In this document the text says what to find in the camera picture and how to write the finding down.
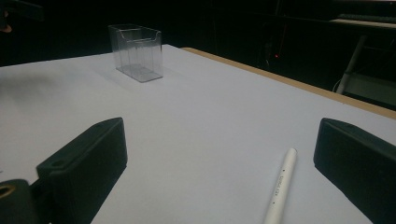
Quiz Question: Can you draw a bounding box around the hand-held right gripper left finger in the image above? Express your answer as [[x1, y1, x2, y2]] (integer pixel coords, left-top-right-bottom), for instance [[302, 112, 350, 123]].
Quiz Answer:
[[35, 117, 129, 224]]

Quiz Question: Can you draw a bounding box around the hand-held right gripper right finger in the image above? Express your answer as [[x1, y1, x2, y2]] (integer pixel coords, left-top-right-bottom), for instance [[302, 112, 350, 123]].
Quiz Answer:
[[313, 117, 396, 224]]

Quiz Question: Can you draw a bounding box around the white pen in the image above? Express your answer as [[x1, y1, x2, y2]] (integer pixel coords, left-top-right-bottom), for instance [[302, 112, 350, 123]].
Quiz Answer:
[[262, 147, 298, 224]]

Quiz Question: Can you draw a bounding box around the clear plastic holder box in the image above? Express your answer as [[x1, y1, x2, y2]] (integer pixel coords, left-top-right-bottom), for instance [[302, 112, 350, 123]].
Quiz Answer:
[[107, 23, 164, 84]]

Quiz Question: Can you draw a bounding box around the white metal stand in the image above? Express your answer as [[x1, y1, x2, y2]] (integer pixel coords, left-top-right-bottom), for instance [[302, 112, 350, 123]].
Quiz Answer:
[[335, 35, 396, 108]]

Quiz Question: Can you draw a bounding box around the dark keyboard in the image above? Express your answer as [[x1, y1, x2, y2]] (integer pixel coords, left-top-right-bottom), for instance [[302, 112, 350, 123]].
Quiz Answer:
[[337, 12, 396, 24]]

